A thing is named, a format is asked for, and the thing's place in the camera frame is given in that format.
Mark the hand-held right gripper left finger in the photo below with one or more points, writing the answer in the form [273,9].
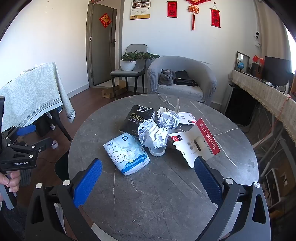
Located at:
[89,183]

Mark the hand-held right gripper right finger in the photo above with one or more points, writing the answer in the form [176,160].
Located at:
[207,180]

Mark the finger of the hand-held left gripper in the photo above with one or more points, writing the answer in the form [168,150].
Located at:
[25,129]
[39,145]

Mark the blue white tissue pack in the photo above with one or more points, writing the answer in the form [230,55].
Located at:
[126,155]

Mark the large paper ball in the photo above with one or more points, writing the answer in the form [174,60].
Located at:
[153,136]

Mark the small paper ball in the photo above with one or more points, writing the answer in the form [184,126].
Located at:
[168,119]

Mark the black tissue pack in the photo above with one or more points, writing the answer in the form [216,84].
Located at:
[136,118]

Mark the clear plastic blister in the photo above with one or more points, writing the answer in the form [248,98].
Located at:
[177,105]

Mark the person's left hand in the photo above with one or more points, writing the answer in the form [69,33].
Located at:
[11,179]

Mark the table with patterned tablecloth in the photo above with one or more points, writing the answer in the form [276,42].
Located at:
[32,92]

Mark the round dark marble table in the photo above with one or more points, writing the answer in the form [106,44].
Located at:
[161,197]

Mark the black cabinet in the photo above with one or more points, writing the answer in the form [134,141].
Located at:
[240,104]

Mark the grey armchair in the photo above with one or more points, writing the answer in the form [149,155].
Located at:
[182,92]

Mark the flat cardboard box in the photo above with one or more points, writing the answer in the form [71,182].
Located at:
[113,90]

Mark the black bag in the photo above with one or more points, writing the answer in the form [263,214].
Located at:
[185,81]

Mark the long desk with lace cloth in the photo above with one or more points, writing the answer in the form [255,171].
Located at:
[266,92]

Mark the black laptop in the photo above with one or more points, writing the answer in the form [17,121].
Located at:
[181,74]

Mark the grey cat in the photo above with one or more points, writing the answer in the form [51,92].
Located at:
[167,78]

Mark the grey door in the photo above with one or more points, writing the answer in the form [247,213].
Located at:
[101,46]

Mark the small blue globe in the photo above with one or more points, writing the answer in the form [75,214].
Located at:
[241,66]

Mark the potted plant white pot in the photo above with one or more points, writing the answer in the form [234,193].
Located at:
[127,64]

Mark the grey chair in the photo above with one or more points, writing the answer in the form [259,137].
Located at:
[133,69]

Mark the brown speaker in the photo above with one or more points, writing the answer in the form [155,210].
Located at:
[255,69]

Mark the black monitor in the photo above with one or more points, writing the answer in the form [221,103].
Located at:
[276,70]

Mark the small red flags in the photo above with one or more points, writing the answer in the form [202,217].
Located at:
[257,59]

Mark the red door decoration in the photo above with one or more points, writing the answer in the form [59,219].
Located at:
[105,20]

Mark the red knot ornament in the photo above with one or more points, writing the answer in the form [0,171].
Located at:
[193,9]

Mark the picture frame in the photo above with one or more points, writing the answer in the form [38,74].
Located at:
[238,56]

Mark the white security camera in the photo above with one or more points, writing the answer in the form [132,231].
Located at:
[257,36]

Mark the red wall scroll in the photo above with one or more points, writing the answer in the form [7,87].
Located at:
[215,18]
[172,9]

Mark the wall calendar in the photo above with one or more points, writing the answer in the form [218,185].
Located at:
[140,9]

